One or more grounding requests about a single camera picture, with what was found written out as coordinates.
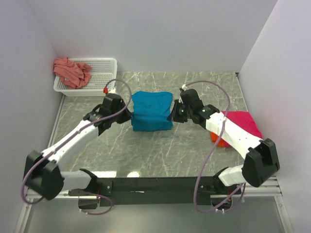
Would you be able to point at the blue t shirt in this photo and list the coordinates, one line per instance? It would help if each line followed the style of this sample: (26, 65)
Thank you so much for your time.
(151, 111)

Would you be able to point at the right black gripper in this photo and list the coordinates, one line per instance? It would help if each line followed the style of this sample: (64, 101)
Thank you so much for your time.
(174, 116)

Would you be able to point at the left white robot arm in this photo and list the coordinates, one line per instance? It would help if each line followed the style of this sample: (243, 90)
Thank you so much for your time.
(43, 173)

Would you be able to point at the salmon crumpled t shirt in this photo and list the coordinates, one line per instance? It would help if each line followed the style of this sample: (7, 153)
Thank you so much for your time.
(72, 74)

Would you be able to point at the pink folded t shirt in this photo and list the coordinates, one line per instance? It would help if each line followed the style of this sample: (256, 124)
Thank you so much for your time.
(244, 120)

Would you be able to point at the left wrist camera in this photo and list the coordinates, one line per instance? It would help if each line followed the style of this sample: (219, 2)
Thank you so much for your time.
(107, 90)

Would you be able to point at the white plastic basket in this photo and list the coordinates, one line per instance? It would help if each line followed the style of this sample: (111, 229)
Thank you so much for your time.
(104, 71)

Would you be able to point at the orange folded t shirt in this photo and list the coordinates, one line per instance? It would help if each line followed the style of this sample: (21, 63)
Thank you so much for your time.
(221, 143)

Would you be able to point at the black base beam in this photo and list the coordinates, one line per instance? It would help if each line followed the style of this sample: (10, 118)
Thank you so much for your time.
(166, 190)

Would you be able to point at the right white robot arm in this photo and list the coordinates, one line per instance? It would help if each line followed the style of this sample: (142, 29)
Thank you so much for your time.
(260, 155)

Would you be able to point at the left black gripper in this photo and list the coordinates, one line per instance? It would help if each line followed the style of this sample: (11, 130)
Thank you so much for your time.
(127, 116)

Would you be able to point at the aluminium rail frame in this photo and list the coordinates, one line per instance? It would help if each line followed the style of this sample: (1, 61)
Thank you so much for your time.
(269, 189)

